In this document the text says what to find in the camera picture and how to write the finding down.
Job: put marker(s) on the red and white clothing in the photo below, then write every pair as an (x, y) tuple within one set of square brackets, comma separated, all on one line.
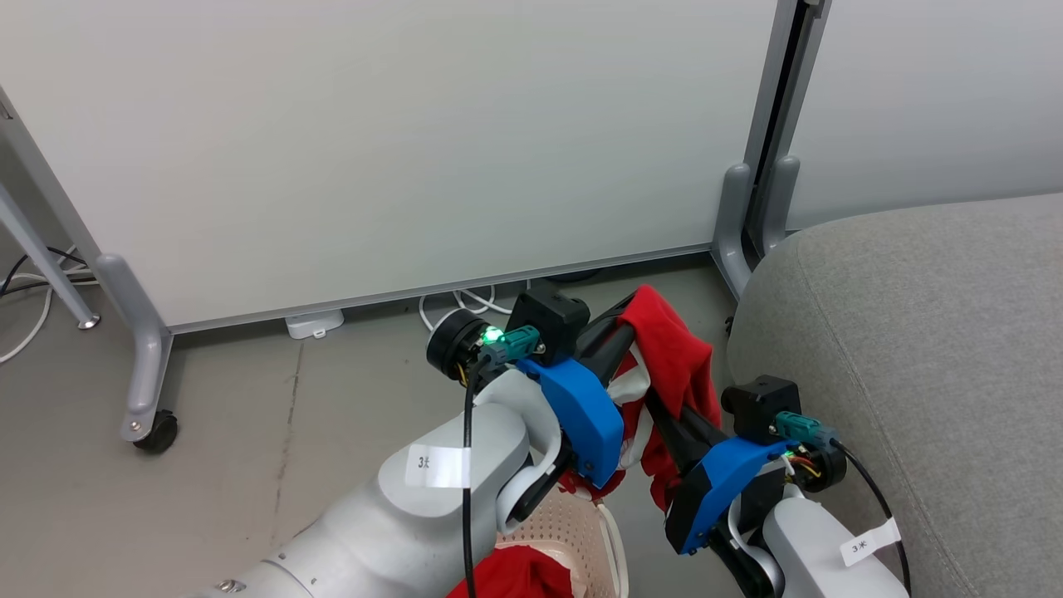
[(673, 349)]

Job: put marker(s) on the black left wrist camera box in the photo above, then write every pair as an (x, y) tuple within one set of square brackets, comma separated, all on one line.
[(548, 320)]

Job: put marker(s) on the grey fabric sofa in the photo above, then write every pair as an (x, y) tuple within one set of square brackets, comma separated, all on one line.
[(930, 332)]

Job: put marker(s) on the grey metal table leg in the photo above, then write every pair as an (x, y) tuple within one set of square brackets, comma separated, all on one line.
[(46, 257)]

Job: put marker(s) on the grey partition foot with caster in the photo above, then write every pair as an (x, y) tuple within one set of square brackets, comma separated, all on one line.
[(149, 365)]

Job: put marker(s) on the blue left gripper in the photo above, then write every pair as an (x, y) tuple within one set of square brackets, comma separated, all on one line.
[(585, 423)]

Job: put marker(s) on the cream perforated laundry basket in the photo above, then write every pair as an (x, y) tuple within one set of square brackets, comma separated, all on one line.
[(573, 531)]

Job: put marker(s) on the black caster wheel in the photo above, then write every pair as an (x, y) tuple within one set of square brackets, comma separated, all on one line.
[(159, 433)]

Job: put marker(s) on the small white adapter box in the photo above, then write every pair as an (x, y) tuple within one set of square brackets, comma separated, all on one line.
[(314, 324)]

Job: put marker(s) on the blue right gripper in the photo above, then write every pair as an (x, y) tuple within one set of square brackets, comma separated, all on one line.
[(722, 482)]

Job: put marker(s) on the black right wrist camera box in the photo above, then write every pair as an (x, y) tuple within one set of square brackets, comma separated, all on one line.
[(760, 407)]

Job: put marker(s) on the narrow white partition panel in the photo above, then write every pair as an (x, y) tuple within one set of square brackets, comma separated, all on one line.
[(930, 100)]

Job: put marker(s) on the large white partition panel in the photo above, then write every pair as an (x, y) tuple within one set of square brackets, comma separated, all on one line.
[(415, 124)]

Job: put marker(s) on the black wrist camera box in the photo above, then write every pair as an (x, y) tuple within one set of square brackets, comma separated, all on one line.
[(760, 407), (548, 320)]

